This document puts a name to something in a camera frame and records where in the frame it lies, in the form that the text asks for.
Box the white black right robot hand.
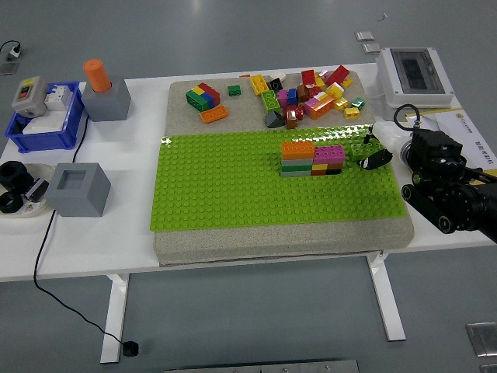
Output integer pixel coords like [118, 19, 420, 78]
[357, 120, 415, 171]

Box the light green toy brick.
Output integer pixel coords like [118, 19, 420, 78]
[350, 140, 385, 161]
[260, 89, 281, 114]

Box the large orange toy brick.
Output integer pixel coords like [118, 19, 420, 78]
[309, 95, 337, 120]

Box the long red toy brick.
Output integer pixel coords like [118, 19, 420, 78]
[325, 64, 351, 87]

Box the shiny red toy brick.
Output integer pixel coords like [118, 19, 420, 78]
[283, 104, 306, 121]

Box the dark grey sloped brick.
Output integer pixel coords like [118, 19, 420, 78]
[264, 110, 284, 129]

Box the long yellow toy brick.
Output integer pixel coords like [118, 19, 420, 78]
[250, 75, 269, 96]

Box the green studded baseplate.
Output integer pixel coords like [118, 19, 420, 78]
[149, 124, 408, 233]

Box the yellow white cardboard box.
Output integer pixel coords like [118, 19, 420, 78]
[401, 106, 497, 187]

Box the grey-brown mat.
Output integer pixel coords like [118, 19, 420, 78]
[153, 71, 415, 268]

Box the white table leg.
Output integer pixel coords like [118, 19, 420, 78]
[99, 273, 130, 365]
[367, 250, 407, 343]

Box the long metal floor plate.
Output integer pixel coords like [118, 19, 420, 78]
[162, 359, 360, 373]

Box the grey block with round hole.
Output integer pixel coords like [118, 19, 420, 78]
[81, 75, 132, 123]

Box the orange cylinder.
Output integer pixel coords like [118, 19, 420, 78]
[83, 58, 113, 93]

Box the grey block with square recess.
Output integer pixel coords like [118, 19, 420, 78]
[45, 162, 112, 218]

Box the white circuit breaker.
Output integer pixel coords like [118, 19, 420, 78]
[44, 84, 73, 112]

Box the blue plastic bin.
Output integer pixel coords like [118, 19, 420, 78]
[4, 80, 85, 153]

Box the white flat box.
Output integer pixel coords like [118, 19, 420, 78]
[22, 112, 65, 135]

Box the small brown white part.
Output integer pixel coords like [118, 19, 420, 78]
[25, 177, 50, 203]

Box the white plate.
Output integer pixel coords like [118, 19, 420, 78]
[0, 162, 55, 219]

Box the white floor socket plug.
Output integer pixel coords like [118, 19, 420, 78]
[0, 40, 24, 61]

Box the white electrical enclosure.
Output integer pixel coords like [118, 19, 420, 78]
[375, 47, 455, 120]

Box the grey switch box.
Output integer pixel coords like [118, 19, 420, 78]
[11, 75, 48, 118]

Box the large black ring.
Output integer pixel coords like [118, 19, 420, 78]
[0, 160, 34, 191]

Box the black power cord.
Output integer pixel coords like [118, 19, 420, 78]
[33, 113, 127, 347]

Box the small black ring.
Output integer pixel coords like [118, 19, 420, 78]
[0, 192, 25, 214]

